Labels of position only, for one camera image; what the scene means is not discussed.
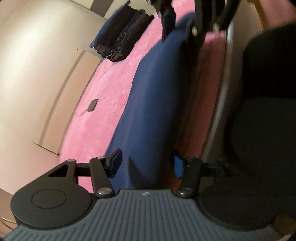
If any navy blue shirt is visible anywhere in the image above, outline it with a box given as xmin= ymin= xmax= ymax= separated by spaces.
xmin=106 ymin=13 xmax=199 ymax=191

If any stack of folded dark clothes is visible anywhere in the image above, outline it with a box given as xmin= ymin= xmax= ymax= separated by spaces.
xmin=90 ymin=3 xmax=154 ymax=62

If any pink fuzzy bed blanket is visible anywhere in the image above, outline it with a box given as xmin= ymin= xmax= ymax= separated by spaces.
xmin=59 ymin=0 xmax=296 ymax=193

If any black phone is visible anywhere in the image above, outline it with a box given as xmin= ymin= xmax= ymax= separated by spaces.
xmin=87 ymin=98 xmax=98 ymax=112

